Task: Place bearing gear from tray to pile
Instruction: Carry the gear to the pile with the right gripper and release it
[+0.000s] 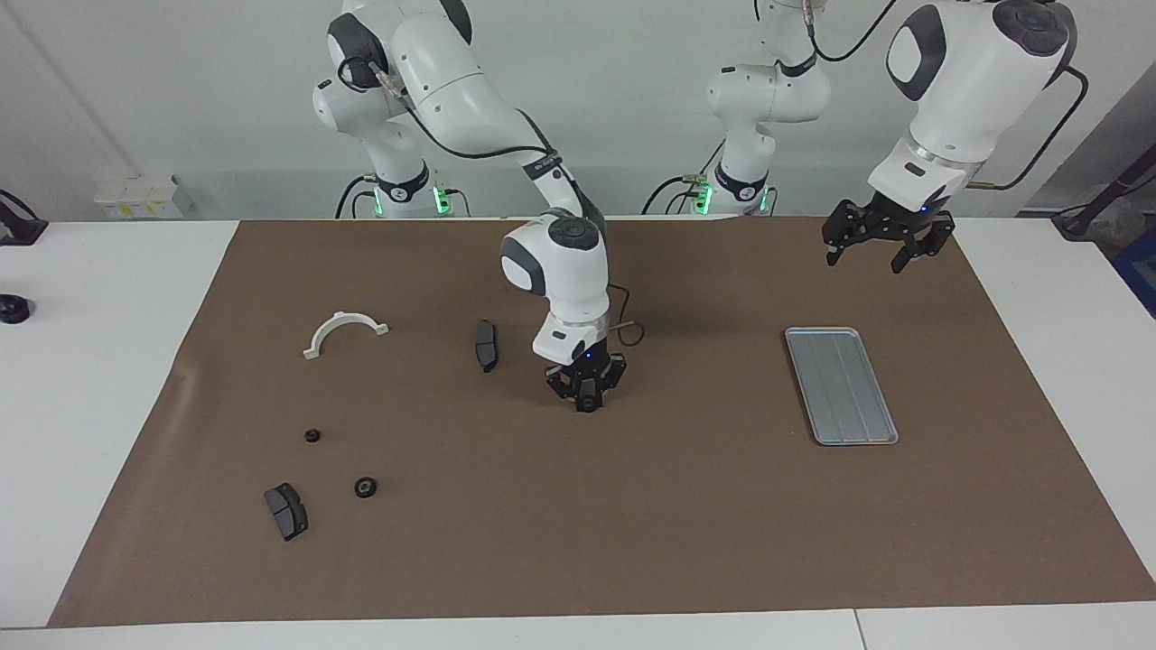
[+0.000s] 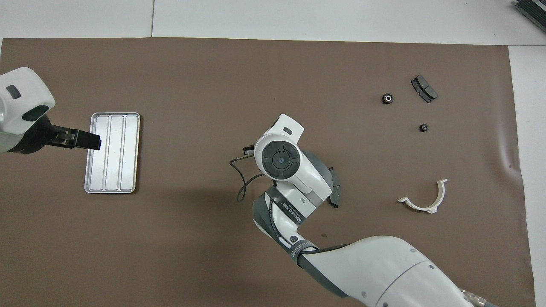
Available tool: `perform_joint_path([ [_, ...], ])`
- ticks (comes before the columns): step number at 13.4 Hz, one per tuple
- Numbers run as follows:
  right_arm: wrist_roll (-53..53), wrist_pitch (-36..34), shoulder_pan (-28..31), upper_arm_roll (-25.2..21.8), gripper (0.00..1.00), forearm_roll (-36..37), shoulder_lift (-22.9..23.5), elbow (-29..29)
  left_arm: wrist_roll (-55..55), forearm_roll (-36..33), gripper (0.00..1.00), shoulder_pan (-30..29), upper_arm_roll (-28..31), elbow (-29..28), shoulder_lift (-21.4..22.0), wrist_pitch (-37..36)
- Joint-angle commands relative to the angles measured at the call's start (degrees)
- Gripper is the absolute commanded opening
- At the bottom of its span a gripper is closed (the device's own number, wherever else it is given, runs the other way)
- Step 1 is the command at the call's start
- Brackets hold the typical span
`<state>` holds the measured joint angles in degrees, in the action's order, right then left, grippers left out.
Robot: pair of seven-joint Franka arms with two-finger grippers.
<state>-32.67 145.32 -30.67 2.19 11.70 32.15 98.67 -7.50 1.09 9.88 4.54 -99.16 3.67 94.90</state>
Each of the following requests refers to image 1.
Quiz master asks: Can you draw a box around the white wall socket box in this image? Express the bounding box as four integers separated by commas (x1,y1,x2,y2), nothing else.
93,174,195,220

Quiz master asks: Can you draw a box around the black stand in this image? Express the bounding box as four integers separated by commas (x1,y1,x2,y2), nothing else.
1052,144,1156,240

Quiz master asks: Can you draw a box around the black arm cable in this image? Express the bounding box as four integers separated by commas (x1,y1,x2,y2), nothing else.
339,59,647,348
808,0,1091,192

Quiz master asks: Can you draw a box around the black base cable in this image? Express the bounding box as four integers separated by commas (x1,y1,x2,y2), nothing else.
643,135,728,216
336,176,376,219

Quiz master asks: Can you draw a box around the grey slotted brake pad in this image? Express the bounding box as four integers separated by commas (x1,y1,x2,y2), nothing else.
264,483,309,542

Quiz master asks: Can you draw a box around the blue box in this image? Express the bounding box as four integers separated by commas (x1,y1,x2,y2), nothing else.
1113,226,1156,317

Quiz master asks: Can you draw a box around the white semicircular bracket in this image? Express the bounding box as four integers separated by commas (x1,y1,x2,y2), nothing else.
303,311,390,360

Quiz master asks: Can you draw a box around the silver metal tray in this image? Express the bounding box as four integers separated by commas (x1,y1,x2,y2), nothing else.
784,327,900,446

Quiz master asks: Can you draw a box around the black right base cable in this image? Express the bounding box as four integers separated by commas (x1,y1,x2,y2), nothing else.
336,176,376,219

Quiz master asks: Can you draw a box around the black left base cable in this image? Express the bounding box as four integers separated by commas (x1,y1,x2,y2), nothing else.
643,135,728,216

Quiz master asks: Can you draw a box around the brown table mat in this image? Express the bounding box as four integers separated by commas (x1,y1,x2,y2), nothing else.
47,217,1156,628

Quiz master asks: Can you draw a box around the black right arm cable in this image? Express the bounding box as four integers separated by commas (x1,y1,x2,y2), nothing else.
339,59,647,348

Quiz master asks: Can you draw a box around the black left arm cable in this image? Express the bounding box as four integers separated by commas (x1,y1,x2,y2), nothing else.
808,0,1091,192

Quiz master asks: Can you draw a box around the black clamp mount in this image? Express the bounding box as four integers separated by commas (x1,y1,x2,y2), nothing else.
0,190,48,246

